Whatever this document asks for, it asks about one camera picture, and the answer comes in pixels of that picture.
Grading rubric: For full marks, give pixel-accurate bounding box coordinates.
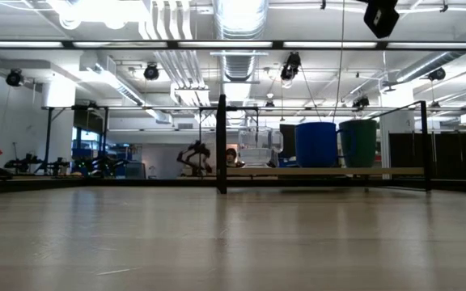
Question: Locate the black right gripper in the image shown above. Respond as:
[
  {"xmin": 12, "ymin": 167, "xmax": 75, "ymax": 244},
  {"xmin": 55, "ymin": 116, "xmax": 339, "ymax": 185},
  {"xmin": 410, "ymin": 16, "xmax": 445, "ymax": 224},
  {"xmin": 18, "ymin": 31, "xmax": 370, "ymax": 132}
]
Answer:
[{"xmin": 362, "ymin": 0, "xmax": 400, "ymax": 40}]

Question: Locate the dark green mug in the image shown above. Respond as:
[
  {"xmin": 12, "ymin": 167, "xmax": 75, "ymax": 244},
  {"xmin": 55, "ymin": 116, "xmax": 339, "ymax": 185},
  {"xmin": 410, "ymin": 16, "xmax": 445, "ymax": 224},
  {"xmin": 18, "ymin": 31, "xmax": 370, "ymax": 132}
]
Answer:
[{"xmin": 339, "ymin": 119, "xmax": 379, "ymax": 169}]

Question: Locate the blue mug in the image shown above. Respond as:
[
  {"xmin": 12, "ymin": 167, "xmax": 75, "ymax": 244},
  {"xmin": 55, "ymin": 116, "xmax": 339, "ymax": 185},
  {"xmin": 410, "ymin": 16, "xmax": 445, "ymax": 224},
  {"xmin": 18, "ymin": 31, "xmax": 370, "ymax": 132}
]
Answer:
[{"xmin": 294, "ymin": 121, "xmax": 345, "ymax": 169}]

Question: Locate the clear glass mug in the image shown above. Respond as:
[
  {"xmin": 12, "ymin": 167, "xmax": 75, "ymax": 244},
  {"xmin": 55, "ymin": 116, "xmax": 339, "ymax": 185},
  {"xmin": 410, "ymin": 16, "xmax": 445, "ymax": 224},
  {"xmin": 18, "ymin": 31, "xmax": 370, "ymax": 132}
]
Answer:
[{"xmin": 238, "ymin": 126, "xmax": 285, "ymax": 168}]

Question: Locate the black ceiling spotlight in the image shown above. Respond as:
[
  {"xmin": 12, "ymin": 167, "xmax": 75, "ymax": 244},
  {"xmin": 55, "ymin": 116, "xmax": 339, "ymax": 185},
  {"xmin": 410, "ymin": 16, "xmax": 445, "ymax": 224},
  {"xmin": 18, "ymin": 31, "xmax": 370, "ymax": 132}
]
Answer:
[
  {"xmin": 279, "ymin": 51, "xmax": 303, "ymax": 82},
  {"xmin": 427, "ymin": 66, "xmax": 447, "ymax": 82},
  {"xmin": 5, "ymin": 68, "xmax": 24, "ymax": 88},
  {"xmin": 142, "ymin": 63, "xmax": 161, "ymax": 82}
]

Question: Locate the seated person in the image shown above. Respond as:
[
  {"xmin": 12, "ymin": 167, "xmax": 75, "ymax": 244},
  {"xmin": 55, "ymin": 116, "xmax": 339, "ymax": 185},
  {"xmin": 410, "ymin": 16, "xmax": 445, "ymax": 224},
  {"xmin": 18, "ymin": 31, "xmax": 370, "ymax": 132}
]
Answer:
[{"xmin": 225, "ymin": 147, "xmax": 239, "ymax": 168}]

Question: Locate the silver ceiling duct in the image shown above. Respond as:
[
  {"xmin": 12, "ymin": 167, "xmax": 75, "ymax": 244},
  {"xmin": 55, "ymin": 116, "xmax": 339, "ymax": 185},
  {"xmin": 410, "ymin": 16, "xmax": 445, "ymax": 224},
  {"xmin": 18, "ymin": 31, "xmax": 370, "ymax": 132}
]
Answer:
[{"xmin": 212, "ymin": 0, "xmax": 270, "ymax": 82}]

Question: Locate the dark partition wall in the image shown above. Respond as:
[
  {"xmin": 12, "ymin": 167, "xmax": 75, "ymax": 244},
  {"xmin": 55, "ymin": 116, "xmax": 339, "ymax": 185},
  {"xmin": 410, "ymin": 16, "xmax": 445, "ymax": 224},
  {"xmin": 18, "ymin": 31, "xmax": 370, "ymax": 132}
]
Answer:
[{"xmin": 388, "ymin": 124, "xmax": 466, "ymax": 181}]

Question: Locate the wooden shelf with black frame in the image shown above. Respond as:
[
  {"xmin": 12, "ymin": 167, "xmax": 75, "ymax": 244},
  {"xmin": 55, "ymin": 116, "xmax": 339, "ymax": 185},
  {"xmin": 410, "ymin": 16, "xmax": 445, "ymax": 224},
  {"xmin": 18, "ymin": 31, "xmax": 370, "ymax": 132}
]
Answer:
[{"xmin": 215, "ymin": 93, "xmax": 434, "ymax": 195}]

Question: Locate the black overhead frame bar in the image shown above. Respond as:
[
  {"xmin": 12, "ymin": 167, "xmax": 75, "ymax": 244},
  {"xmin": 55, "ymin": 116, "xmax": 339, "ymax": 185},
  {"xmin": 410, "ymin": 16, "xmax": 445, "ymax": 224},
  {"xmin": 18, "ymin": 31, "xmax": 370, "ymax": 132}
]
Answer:
[{"xmin": 0, "ymin": 39, "xmax": 466, "ymax": 51}]

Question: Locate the black table frame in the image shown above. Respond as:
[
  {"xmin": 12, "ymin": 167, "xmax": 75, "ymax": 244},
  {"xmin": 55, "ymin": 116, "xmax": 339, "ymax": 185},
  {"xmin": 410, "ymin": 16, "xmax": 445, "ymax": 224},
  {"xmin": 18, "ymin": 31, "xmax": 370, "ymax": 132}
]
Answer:
[{"xmin": 0, "ymin": 176, "xmax": 466, "ymax": 196}]

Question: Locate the background black frame rig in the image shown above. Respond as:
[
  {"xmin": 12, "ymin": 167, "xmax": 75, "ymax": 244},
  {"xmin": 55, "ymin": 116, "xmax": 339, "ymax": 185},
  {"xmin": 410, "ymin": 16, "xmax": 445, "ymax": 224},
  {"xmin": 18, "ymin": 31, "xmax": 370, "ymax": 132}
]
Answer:
[{"xmin": 40, "ymin": 103, "xmax": 261, "ymax": 179}]

